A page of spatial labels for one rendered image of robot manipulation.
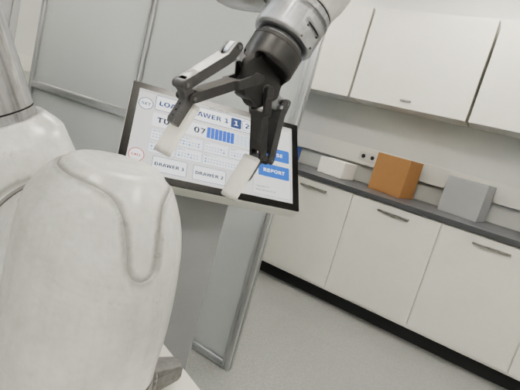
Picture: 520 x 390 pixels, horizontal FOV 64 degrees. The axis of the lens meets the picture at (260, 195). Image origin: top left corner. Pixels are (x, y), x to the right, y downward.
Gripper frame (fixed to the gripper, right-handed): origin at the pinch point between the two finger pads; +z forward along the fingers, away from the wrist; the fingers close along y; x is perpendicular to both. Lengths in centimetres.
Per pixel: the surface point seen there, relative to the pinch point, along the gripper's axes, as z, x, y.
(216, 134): -16, 52, 41
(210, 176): -4, 44, 41
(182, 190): 3, 45, 36
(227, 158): -11, 46, 44
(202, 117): -18, 57, 38
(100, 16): -60, 217, 57
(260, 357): 57, 73, 163
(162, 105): -14, 63, 28
